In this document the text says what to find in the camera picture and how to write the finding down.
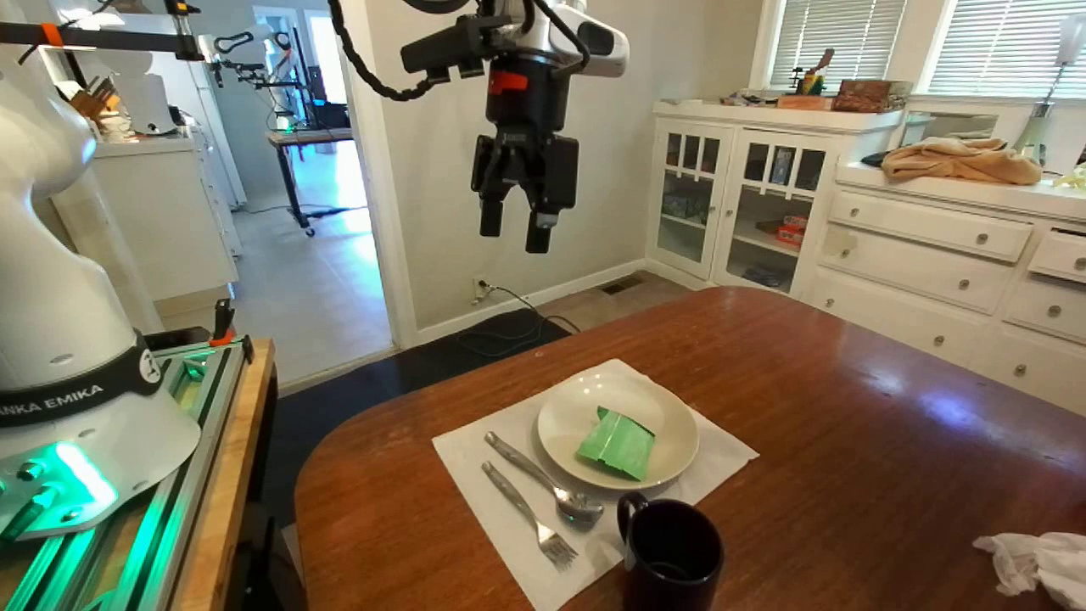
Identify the black desk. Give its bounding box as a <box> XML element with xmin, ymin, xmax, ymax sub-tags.
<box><xmin>270</xmin><ymin>126</ymin><xmax>360</xmax><ymax>237</ymax></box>

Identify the white crumpled cloth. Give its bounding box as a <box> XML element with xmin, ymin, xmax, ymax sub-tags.
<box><xmin>972</xmin><ymin>524</ymin><xmax>1086</xmax><ymax>611</ymax></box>

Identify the black mug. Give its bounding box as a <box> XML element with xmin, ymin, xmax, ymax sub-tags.
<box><xmin>616</xmin><ymin>489</ymin><xmax>726</xmax><ymax>611</ymax></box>

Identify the metal spoon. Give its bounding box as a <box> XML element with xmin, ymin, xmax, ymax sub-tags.
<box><xmin>481</xmin><ymin>428</ymin><xmax>609</xmax><ymax>524</ymax></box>

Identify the wide white window blind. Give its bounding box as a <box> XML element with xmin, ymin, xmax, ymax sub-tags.
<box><xmin>927</xmin><ymin>0</ymin><xmax>1086</xmax><ymax>100</ymax></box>

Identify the white round plate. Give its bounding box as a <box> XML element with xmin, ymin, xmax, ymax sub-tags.
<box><xmin>532</xmin><ymin>366</ymin><xmax>703</xmax><ymax>495</ymax></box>

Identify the brown wooden box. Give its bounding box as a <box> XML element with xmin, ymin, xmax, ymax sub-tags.
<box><xmin>827</xmin><ymin>76</ymin><xmax>917</xmax><ymax>114</ymax></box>

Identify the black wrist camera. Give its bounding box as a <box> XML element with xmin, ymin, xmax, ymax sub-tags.
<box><xmin>396</xmin><ymin>13</ymin><xmax>495</xmax><ymax>81</ymax></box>

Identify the black corrugated cable conduit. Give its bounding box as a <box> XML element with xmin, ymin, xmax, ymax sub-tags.
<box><xmin>326</xmin><ymin>0</ymin><xmax>456</xmax><ymax>105</ymax></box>

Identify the brown crumpled cloth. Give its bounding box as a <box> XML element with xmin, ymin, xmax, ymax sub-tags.
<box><xmin>878</xmin><ymin>134</ymin><xmax>1047</xmax><ymax>191</ymax></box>

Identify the metal fork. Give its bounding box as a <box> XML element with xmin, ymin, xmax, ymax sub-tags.
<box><xmin>480</xmin><ymin>459</ymin><xmax>580</xmax><ymax>571</ymax></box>

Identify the white dresser with drawers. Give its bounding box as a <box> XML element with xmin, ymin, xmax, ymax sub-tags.
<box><xmin>795</xmin><ymin>154</ymin><xmax>1086</xmax><ymax>418</ymax></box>

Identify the white glass door cabinet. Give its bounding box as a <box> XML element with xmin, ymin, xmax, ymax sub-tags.
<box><xmin>645</xmin><ymin>98</ymin><xmax>909</xmax><ymax>299</ymax></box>

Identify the white placemat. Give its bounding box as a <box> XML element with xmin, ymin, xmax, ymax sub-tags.
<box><xmin>433</xmin><ymin>356</ymin><xmax>759</xmax><ymax>611</ymax></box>

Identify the black mount bar orange clamp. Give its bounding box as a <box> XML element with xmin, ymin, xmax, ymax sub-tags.
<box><xmin>0</xmin><ymin>0</ymin><xmax>210</xmax><ymax>68</ymax></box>

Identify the white open box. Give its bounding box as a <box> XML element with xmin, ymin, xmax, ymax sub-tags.
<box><xmin>899</xmin><ymin>105</ymin><xmax>1004</xmax><ymax>149</ymax></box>

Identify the white fluffy duster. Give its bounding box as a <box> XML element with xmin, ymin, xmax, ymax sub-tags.
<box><xmin>1014</xmin><ymin>13</ymin><xmax>1086</xmax><ymax>162</ymax></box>

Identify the narrow white window blind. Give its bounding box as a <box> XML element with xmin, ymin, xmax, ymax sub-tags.
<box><xmin>775</xmin><ymin>0</ymin><xmax>909</xmax><ymax>92</ymax></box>

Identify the red and black tool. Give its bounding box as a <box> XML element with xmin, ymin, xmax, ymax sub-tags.
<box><xmin>206</xmin><ymin>296</ymin><xmax>241</xmax><ymax>350</ymax></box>

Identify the white counter cabinet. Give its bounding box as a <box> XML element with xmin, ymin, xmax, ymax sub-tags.
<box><xmin>89</xmin><ymin>132</ymin><xmax>246</xmax><ymax>304</ymax></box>

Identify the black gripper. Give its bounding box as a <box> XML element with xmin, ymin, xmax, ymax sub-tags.
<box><xmin>469</xmin><ymin>61</ymin><xmax>584</xmax><ymax>257</ymax></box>

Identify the black floor mat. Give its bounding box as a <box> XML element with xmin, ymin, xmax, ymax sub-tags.
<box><xmin>264</xmin><ymin>307</ymin><xmax>572</xmax><ymax>524</ymax></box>

